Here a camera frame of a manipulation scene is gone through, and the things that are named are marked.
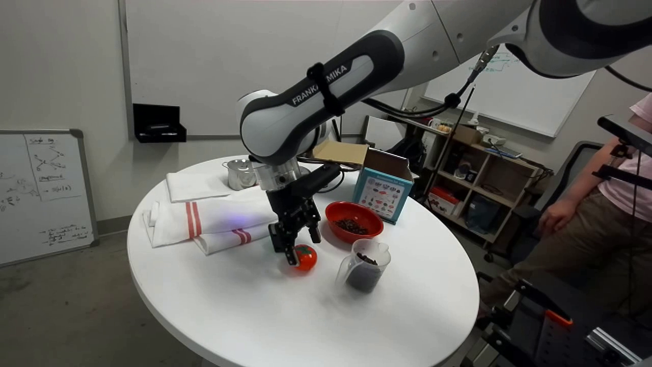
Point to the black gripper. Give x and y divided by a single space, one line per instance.
292 206

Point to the orange plastic toy tomato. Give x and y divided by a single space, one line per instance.
305 258

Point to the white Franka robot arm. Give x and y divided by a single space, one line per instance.
319 102

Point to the bystander forearm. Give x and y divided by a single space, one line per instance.
589 176

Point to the blue printed cardboard box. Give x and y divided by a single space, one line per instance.
383 195

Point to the bystander hand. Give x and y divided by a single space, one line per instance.
558 217

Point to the red plastic bowl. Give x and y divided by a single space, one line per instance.
336 226

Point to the dark coffee beans pile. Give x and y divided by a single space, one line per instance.
363 278
352 226

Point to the white towel red stripes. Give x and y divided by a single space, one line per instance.
217 215
235 236

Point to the clear plastic measuring cup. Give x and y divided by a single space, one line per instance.
363 268

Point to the shiny metal cup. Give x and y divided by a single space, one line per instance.
239 176

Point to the plain white towel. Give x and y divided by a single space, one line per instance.
195 183

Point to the thin black pole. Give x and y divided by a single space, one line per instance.
451 144

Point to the wooden storage shelf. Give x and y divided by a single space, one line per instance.
502 174

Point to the small framed whiteboard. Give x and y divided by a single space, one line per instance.
41 195

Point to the black robot cart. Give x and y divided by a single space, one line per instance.
542 338

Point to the black office chair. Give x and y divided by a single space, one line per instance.
562 169

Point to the seated person pink shirt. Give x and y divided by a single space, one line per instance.
583 251

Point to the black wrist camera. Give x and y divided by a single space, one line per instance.
319 180

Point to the black wall box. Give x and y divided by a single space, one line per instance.
157 122

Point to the large wall whiteboard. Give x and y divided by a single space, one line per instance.
542 102

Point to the aluminium rail profile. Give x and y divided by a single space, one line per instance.
613 346

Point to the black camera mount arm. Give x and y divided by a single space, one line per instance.
624 132

